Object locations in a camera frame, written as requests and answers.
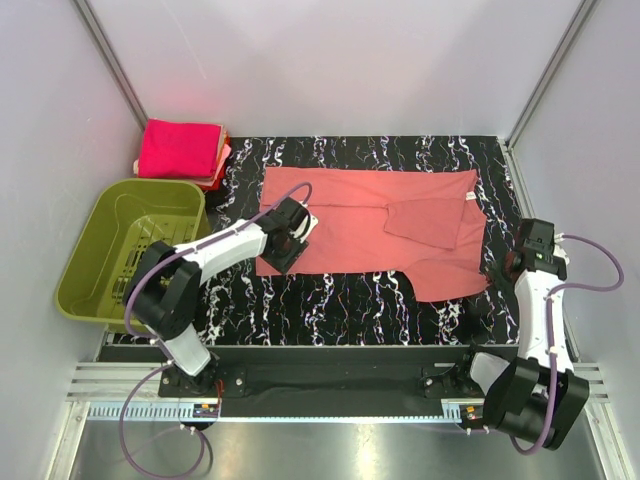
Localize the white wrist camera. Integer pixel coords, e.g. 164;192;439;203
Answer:
294;212;319;242
553;233;570;265

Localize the aluminium frame rail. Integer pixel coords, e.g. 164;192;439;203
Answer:
71;0;149;130

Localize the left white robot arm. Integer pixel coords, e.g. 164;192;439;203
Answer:
123;197;318;396

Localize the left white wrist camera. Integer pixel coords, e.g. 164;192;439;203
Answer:
294;212;319;242

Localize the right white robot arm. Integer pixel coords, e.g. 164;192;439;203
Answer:
453;218;590;456

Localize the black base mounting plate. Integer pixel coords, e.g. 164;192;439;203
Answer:
157;344;516;419

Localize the stack of folded shirts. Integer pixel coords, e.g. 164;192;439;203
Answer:
132;118;234;194

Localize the folded magenta t shirt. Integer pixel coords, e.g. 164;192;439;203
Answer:
137;118;224;180

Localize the salmon pink t shirt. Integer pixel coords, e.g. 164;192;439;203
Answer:
260;167;487;302

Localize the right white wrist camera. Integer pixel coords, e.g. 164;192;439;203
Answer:
553;233;570;265

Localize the olive green plastic basket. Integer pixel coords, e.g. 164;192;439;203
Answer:
55;178;210;333

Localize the black marble pattern mat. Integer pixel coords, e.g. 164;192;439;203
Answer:
195;135;525;346

